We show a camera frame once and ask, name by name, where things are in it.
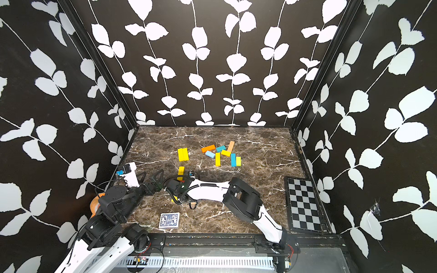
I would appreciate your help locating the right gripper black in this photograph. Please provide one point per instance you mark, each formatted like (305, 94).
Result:
(180, 199)

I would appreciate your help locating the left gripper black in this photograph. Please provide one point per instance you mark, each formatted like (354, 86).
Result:
(156, 185)

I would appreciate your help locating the yellow long block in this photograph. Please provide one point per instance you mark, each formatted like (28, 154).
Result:
(180, 173)

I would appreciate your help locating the light blue short block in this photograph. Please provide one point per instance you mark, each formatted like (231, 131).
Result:
(210, 154)

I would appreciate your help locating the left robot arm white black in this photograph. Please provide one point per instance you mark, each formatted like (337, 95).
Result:
(103, 242)

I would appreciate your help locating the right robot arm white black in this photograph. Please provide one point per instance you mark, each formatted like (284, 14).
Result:
(238, 196)

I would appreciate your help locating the amber long block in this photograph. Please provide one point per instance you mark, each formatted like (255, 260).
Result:
(217, 159)

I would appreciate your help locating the orange long block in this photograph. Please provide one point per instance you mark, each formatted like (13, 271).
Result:
(208, 148)

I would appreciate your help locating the teal short block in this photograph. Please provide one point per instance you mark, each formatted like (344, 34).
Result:
(220, 149)

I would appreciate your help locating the amber short block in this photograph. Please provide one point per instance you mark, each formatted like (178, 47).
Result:
(226, 153)

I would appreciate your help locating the cyan long block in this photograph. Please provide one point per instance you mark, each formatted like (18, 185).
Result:
(233, 160)

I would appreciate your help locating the natural wood long block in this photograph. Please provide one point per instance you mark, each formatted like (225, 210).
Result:
(231, 146)

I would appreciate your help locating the lime green short block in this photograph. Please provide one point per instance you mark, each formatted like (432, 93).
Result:
(238, 161)

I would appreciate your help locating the orange plush toy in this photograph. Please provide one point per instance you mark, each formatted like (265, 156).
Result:
(94, 205)

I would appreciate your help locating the black white checkerboard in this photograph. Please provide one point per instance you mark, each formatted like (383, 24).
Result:
(302, 206)

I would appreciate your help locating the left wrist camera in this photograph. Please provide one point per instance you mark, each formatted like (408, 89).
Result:
(127, 172)

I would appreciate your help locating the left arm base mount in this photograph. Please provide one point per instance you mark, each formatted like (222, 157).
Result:
(147, 242)

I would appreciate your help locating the white perforated rail strip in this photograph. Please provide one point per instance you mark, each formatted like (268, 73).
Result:
(264, 263)

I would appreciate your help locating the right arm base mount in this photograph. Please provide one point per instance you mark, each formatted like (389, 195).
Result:
(262, 246)

